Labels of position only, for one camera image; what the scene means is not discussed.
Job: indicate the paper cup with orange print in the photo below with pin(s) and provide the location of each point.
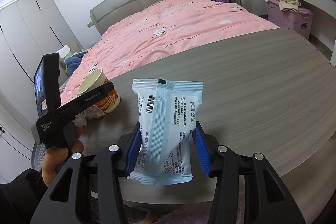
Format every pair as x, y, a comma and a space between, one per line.
110, 103

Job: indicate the pink plastic storage box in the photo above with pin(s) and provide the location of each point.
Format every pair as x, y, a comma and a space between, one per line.
288, 22

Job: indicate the bed with pink cover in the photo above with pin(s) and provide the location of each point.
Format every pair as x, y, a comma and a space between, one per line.
170, 37

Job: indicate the white wardrobe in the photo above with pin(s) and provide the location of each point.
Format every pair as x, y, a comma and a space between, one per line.
23, 37

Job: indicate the blue plush garment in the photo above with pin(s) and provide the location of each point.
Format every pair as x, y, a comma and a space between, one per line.
74, 62

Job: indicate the crumpled white tissue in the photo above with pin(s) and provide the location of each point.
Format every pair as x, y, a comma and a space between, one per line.
89, 115

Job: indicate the light blue packet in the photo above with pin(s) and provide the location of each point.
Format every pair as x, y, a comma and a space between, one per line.
168, 113

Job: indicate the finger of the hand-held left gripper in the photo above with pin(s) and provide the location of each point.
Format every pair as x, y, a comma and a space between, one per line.
109, 88

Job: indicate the person's left hand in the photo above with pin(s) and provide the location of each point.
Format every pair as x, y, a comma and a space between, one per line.
56, 163

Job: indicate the beige upholstered chair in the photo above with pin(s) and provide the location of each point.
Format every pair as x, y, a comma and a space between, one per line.
74, 47

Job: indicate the grey perforated plastic basket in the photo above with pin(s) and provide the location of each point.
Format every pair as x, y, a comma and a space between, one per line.
36, 158

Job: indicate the white paper sheet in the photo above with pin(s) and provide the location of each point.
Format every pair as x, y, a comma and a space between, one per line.
64, 51

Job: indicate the beige cloth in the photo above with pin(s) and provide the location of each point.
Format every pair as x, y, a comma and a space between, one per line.
287, 1

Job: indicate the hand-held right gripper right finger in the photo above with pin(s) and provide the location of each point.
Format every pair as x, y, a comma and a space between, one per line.
202, 153

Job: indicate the person's left forearm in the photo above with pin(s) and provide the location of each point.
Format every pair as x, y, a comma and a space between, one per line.
21, 197

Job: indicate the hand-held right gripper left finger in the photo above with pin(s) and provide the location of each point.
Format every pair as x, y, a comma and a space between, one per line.
132, 150

